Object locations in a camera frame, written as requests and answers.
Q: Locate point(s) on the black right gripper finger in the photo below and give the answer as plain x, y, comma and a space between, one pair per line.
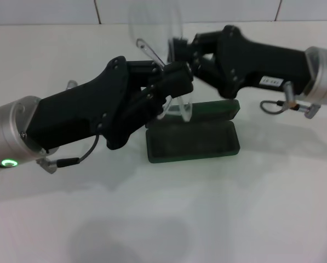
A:
182, 49
177, 72
207, 71

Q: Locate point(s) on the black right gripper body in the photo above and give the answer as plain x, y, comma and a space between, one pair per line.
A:
261, 63

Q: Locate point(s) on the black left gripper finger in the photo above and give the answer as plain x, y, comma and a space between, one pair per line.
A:
177, 87

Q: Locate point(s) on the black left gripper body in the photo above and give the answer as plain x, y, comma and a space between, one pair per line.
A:
83, 115

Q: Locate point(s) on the clear white glasses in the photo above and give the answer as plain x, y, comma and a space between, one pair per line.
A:
152, 52

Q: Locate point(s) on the green glasses case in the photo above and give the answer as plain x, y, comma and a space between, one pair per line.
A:
190, 142

